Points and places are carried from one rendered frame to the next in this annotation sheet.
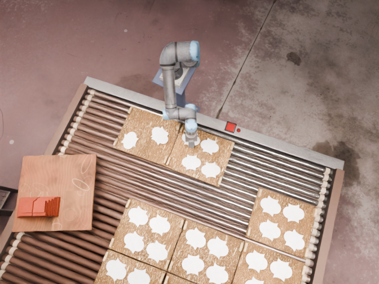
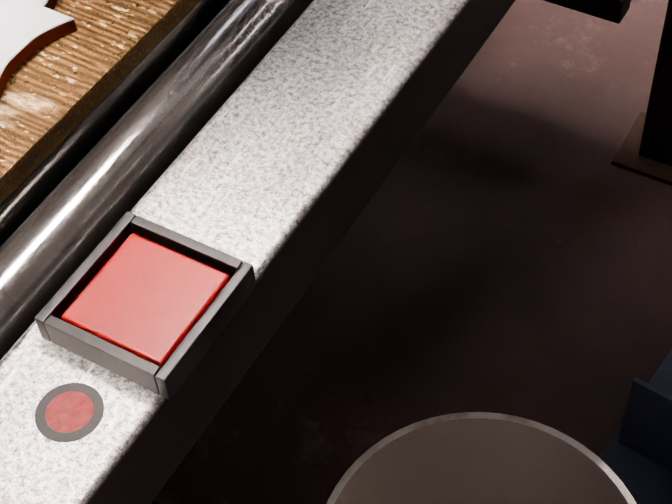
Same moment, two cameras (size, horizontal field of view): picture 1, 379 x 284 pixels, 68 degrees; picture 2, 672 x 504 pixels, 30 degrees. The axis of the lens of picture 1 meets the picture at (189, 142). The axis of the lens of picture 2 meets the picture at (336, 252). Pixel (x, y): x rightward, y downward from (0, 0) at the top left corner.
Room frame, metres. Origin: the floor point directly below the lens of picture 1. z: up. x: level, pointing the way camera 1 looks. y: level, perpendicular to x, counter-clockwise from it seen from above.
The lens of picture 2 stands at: (0.91, -0.65, 1.40)
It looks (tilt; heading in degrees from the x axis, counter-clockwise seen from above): 51 degrees down; 104
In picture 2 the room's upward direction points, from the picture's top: 5 degrees counter-clockwise
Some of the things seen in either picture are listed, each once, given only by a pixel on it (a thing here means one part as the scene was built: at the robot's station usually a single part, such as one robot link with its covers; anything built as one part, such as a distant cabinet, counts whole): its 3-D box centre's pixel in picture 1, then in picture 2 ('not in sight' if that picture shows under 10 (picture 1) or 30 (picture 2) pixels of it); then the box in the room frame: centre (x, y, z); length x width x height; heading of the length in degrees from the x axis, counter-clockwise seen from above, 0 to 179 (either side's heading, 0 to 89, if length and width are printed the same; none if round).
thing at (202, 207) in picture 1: (180, 199); not in sight; (0.20, 0.07, 0.90); 1.95 x 0.05 x 0.05; 70
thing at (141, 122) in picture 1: (148, 135); not in sight; (0.66, 0.31, 0.93); 0.41 x 0.35 x 0.02; 70
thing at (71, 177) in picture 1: (56, 191); not in sight; (0.24, 0.89, 1.03); 0.50 x 0.50 x 0.02; 1
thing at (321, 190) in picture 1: (198, 147); not in sight; (0.57, -0.07, 0.90); 1.95 x 0.05 x 0.05; 70
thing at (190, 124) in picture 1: (190, 127); not in sight; (0.63, -0.01, 1.20); 0.09 x 0.08 x 0.11; 2
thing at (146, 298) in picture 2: (230, 127); (148, 303); (0.73, -0.31, 0.92); 0.06 x 0.06 x 0.01; 70
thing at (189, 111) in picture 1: (188, 112); not in sight; (0.73, 0.01, 1.20); 0.11 x 0.11 x 0.08; 2
